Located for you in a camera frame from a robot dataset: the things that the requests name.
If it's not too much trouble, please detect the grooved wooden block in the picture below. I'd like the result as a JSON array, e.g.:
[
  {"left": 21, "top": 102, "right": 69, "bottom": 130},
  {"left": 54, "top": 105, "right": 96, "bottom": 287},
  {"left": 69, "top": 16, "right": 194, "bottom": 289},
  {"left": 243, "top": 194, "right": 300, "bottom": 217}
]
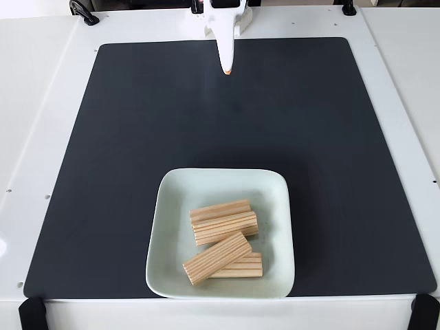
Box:
[
  {"left": 208, "top": 252, "right": 264, "bottom": 278},
  {"left": 182, "top": 232, "right": 253, "bottom": 287},
  {"left": 189, "top": 199, "right": 252, "bottom": 223},
  {"left": 190, "top": 210, "right": 259, "bottom": 247}
]

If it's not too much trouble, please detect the pale green square plate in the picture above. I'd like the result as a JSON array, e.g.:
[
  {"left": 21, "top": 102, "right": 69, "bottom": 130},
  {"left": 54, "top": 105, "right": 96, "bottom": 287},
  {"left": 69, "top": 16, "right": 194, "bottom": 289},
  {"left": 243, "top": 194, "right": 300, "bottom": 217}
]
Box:
[{"left": 145, "top": 167, "right": 296, "bottom": 299}]

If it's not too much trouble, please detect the black rubber mat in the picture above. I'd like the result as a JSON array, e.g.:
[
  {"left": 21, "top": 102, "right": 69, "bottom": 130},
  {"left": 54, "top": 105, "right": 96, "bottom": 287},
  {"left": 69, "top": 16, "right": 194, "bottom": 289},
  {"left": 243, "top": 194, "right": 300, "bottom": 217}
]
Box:
[{"left": 23, "top": 36, "right": 437, "bottom": 299}]

